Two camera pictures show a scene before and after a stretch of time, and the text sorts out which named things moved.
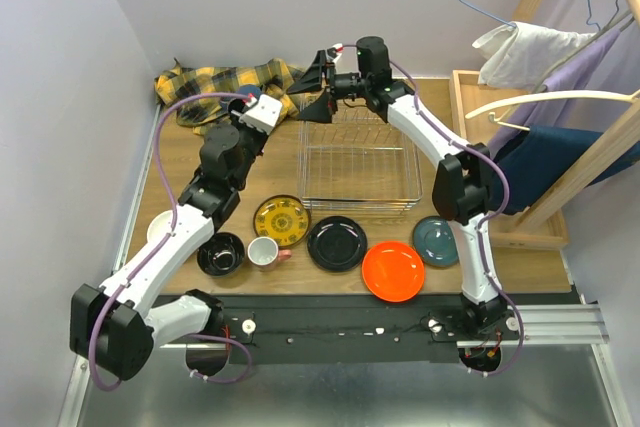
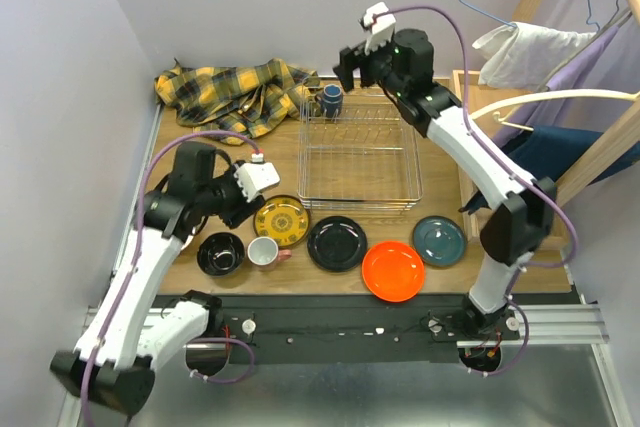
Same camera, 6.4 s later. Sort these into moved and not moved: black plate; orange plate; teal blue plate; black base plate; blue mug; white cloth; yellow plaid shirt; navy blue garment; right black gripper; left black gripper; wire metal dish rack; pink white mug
Moved: left black gripper; blue mug; right black gripper
Not moved: black plate; yellow plaid shirt; pink white mug; navy blue garment; teal blue plate; wire metal dish rack; orange plate; white cloth; black base plate
